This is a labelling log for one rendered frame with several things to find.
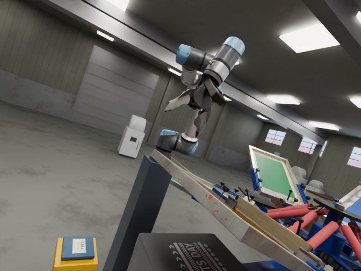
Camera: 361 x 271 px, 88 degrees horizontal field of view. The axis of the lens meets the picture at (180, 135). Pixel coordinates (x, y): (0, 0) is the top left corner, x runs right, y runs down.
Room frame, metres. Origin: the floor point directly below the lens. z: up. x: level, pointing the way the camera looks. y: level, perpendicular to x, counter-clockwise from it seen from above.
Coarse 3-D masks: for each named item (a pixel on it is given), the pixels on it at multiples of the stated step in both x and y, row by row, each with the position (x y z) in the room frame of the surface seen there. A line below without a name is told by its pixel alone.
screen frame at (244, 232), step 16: (160, 160) 0.79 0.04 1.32; (176, 176) 0.65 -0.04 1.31; (192, 176) 0.98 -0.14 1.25; (192, 192) 0.56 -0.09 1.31; (208, 192) 0.52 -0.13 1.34; (208, 208) 0.48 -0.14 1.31; (224, 208) 0.45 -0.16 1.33; (224, 224) 0.43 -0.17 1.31; (240, 224) 0.40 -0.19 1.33; (240, 240) 0.38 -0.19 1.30; (256, 240) 0.41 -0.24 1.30; (272, 240) 0.49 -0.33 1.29; (272, 256) 0.46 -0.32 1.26; (288, 256) 0.50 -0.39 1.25
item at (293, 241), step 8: (240, 200) 1.09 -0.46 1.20; (240, 208) 1.06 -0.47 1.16; (248, 208) 1.03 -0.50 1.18; (256, 208) 1.00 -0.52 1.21; (248, 216) 1.00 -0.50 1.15; (256, 216) 0.98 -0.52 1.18; (264, 216) 0.95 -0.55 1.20; (264, 224) 0.93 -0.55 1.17; (272, 224) 0.90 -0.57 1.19; (280, 224) 0.88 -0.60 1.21; (272, 232) 0.88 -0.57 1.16; (280, 232) 0.86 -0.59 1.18; (288, 232) 0.84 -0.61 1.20; (280, 240) 0.84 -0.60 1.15; (288, 240) 0.82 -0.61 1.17; (296, 240) 0.80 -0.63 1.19; (304, 240) 0.79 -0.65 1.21; (296, 248) 0.79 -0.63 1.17; (304, 248) 0.77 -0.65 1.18
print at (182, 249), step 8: (176, 248) 0.84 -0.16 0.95; (184, 248) 0.86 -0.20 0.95; (192, 248) 0.88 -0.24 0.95; (200, 248) 0.90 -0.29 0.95; (208, 248) 0.93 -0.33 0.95; (176, 256) 0.78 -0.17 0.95; (184, 256) 0.80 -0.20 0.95; (192, 256) 0.82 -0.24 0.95; (200, 256) 0.84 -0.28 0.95; (208, 256) 0.86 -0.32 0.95; (216, 256) 0.89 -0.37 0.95; (184, 264) 0.76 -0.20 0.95; (192, 264) 0.77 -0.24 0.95; (200, 264) 0.79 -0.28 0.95; (208, 264) 0.81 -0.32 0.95; (216, 264) 0.83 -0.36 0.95
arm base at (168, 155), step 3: (156, 147) 1.27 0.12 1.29; (159, 147) 1.26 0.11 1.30; (159, 150) 1.25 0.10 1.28; (162, 150) 1.25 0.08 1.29; (165, 150) 1.25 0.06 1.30; (162, 153) 1.25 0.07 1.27; (165, 153) 1.25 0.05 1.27; (168, 153) 1.27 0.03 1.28; (150, 156) 1.26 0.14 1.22; (165, 156) 1.25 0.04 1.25; (168, 156) 1.27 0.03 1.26; (150, 159) 1.25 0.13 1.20; (153, 159) 1.24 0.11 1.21; (156, 162) 1.23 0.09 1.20
